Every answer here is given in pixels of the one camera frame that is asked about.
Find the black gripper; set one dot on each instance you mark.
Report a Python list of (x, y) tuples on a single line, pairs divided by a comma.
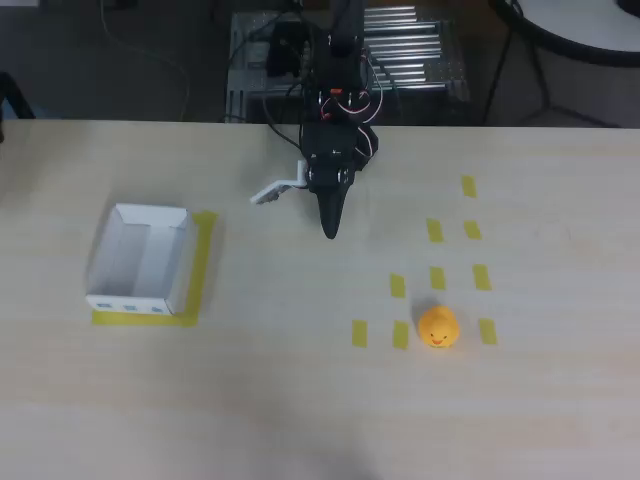
[(328, 192)]

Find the yellow rubber duck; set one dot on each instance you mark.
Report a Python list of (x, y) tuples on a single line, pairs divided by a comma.
[(439, 327)]

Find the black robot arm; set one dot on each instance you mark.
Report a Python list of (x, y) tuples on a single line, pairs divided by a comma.
[(342, 65)]

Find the yellow tape square outline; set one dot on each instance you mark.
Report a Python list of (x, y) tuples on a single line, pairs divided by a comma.
[(202, 260)]

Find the white cardboard box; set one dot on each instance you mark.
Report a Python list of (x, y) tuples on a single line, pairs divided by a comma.
[(135, 260)]

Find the short yellow tape strip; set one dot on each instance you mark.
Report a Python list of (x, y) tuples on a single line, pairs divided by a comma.
[(481, 277), (401, 334), (359, 333), (434, 230), (472, 229), (437, 277), (397, 286), (468, 186), (487, 331)]

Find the metal roller rack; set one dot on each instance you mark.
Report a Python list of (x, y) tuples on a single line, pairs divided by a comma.
[(415, 50)]

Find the grey table stand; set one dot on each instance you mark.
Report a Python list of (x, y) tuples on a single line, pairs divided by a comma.
[(542, 85)]

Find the round white table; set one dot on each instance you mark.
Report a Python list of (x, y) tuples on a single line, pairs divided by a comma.
[(575, 25)]

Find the black chair part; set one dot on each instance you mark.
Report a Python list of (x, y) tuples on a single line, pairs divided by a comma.
[(12, 97)]

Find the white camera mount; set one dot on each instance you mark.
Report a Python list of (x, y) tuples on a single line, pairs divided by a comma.
[(274, 191)]

